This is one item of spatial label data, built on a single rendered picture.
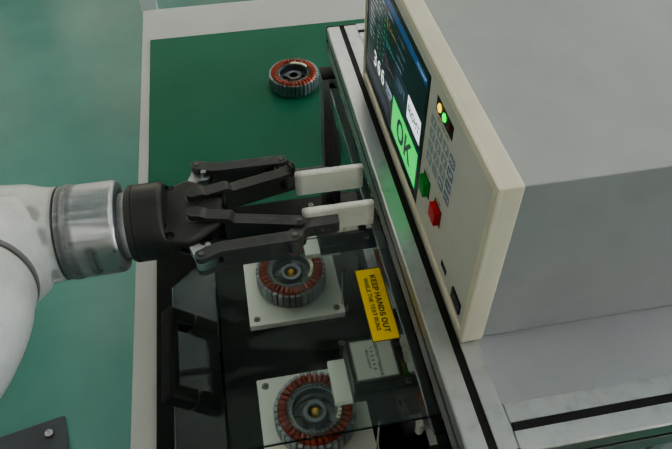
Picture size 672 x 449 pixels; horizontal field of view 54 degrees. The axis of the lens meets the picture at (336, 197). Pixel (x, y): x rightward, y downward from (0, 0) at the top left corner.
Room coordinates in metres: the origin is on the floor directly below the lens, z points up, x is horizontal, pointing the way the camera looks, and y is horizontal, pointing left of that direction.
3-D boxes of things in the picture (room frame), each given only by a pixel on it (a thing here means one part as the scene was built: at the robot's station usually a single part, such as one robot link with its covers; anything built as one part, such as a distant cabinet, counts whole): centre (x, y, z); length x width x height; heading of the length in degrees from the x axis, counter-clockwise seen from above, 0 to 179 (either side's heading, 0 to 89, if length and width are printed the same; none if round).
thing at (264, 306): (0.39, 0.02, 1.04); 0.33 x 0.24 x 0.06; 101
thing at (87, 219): (0.42, 0.23, 1.18); 0.09 x 0.06 x 0.09; 10
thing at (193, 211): (0.42, 0.08, 1.18); 0.11 x 0.01 x 0.04; 86
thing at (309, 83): (1.25, 0.10, 0.77); 0.11 x 0.11 x 0.04
